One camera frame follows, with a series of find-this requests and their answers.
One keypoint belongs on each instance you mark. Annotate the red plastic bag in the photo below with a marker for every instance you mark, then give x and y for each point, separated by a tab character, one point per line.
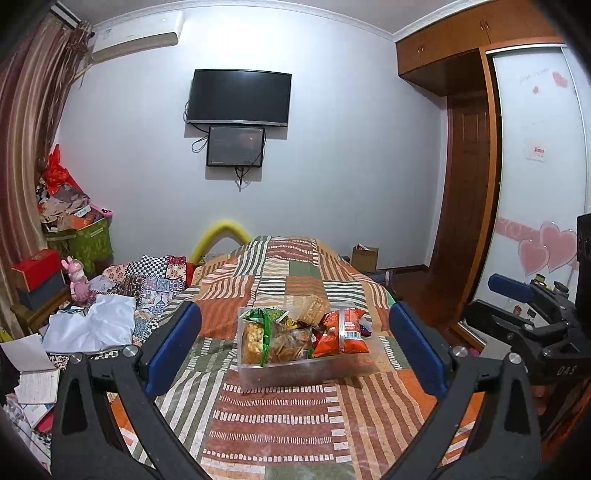
55	173

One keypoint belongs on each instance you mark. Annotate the checkered patterned quilt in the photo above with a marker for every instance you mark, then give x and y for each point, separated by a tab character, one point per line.
152	281

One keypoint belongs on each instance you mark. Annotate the wooden wardrobe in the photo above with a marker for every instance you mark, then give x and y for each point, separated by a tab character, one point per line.
452	138

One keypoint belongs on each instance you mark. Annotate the red gift box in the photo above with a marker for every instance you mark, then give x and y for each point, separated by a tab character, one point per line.
34	270

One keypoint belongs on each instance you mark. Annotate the cardboard box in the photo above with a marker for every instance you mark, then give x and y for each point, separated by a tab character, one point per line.
364	258

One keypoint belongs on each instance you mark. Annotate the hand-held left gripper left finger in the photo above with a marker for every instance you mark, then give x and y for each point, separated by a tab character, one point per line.
173	346

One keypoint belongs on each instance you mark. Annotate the striped patchwork bedspread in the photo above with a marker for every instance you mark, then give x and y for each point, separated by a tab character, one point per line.
286	415

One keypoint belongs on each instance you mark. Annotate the pink plush toy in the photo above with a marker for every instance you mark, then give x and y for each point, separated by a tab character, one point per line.
78	281

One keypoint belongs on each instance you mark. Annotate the small black wall monitor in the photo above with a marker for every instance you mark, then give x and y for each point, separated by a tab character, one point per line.
235	145

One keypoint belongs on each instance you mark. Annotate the green snack packet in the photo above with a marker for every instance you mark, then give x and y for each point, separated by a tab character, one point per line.
258	337

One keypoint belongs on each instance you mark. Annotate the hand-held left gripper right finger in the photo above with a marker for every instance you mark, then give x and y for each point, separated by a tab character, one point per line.
415	346

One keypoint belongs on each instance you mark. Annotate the red chip packet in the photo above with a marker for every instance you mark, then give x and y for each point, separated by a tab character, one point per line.
344	332

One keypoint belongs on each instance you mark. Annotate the green storage box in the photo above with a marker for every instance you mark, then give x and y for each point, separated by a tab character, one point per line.
90	244

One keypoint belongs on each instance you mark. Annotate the wooden side table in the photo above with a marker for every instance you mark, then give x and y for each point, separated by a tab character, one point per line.
37	314

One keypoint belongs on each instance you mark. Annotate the clear packet of orange snack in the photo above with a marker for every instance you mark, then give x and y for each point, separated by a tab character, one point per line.
291	344

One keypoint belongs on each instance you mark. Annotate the grey box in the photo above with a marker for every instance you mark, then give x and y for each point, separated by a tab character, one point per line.
41	290

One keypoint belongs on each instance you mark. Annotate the yellow foam tube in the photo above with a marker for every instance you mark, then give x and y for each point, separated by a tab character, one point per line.
219	235

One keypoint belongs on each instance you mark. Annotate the brown striped curtain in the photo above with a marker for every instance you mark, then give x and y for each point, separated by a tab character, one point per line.
27	138

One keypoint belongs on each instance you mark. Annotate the open notebook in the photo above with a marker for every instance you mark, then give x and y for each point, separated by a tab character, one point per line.
27	364

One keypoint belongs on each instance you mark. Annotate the white air conditioner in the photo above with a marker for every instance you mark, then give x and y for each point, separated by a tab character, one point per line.
134	37

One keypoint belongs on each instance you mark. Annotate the white cloth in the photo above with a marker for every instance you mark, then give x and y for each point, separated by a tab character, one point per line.
92	323

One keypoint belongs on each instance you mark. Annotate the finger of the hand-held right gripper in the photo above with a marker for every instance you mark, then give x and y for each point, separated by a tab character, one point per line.
498	318
510	286

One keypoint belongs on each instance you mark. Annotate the clear plastic container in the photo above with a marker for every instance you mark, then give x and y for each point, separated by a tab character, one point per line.
300	369

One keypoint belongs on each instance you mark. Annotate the black wall television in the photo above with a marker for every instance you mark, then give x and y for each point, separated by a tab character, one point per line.
240	97

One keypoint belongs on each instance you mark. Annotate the white sliding door with hearts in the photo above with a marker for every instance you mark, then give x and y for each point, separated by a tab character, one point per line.
531	161

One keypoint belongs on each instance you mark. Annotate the round cracker packet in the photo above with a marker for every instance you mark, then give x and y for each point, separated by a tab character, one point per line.
314	309

